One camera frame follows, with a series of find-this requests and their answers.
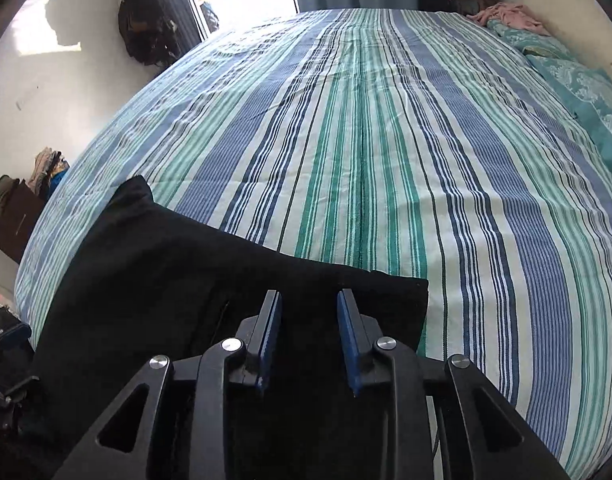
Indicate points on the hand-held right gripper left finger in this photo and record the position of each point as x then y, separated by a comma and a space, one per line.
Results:
267, 345

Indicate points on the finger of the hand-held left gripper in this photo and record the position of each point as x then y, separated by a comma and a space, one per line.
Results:
8, 330
6, 392

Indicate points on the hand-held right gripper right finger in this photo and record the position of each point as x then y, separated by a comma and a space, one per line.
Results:
348, 345

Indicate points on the black pants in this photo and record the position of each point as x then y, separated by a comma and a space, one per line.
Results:
161, 270

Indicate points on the brown bag on floor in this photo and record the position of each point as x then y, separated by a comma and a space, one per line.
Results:
21, 220

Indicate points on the olive cloth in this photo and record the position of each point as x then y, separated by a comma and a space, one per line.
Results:
1, 195

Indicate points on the stack of folded clothes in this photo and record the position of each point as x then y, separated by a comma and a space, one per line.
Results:
46, 170

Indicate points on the striped bed sheet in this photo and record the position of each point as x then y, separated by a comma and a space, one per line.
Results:
361, 135

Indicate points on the dark hanging bag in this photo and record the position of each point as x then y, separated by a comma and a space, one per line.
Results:
146, 25

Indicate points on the large teal patterned pillow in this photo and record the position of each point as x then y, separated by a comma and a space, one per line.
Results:
591, 95

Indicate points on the small teal patterned pillow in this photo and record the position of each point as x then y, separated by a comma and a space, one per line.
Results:
526, 40

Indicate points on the pink cloth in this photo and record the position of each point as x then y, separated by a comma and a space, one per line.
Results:
506, 12

